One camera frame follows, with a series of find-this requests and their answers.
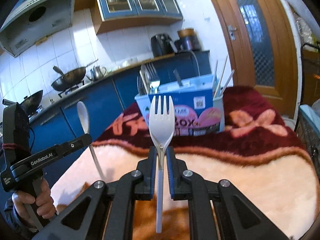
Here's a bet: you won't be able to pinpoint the white plastic fork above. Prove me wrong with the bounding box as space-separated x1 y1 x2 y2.
149 95 175 233

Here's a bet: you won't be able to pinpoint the steel spoon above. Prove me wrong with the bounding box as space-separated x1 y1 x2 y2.
76 101 105 181

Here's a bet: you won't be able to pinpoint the blue kitchen counter cabinets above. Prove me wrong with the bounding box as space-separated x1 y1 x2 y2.
29 50 212 153

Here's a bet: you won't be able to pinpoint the person's left hand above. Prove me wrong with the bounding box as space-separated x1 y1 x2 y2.
12 178 56 227

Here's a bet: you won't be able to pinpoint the light blue utensil organizer box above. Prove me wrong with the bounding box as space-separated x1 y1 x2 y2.
134 73 225 137

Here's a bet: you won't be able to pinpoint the red floral plush blanket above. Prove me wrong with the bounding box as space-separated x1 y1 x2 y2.
51 87 319 239

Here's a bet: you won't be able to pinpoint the steel fork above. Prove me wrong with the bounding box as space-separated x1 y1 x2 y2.
137 75 146 95
146 62 161 94

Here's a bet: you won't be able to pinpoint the steel kettle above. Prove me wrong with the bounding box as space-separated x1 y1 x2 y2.
86 66 107 82

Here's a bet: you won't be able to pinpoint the black air fryer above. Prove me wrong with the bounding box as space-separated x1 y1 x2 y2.
150 33 176 57

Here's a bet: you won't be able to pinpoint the dark rice cooker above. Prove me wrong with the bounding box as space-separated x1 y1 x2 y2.
174 28 202 51

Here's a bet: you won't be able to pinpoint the light blue box on rack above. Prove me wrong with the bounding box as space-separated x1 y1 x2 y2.
299 105 319 124

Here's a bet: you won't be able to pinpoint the grey range hood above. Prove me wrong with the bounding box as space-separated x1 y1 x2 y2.
1 0 75 57

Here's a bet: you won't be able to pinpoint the wooden door with glass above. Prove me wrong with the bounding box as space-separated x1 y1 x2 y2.
211 0 298 119

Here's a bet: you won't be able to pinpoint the black wok with handle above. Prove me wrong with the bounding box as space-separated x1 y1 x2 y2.
51 59 98 92

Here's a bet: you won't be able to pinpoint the black wire rack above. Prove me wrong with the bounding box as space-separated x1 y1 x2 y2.
295 42 319 176

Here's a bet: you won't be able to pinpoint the blue upper wall cabinet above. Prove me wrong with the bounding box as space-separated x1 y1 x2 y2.
97 0 183 20

